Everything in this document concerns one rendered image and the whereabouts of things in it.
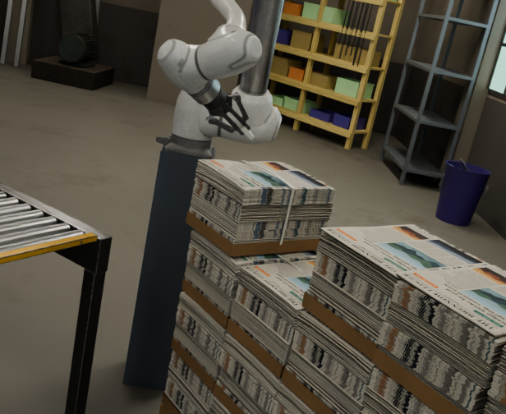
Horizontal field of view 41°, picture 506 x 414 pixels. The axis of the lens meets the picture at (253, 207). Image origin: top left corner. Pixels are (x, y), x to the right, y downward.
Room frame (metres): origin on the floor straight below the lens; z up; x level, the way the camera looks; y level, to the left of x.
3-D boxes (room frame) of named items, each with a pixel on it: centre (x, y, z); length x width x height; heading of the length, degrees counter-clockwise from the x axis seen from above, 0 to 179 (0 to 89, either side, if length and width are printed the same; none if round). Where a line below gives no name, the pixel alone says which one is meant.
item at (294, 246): (2.22, -0.11, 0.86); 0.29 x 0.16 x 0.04; 39
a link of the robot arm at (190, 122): (2.51, 0.27, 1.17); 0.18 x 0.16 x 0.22; 88
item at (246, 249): (2.09, 0.06, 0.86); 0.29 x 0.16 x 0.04; 39
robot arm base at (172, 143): (2.51, 0.30, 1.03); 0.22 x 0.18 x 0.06; 94
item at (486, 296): (1.45, -0.59, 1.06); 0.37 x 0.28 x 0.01; 127
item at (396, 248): (1.67, -0.41, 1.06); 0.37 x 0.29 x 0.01; 127
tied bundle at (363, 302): (1.68, -0.42, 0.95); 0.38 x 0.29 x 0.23; 127
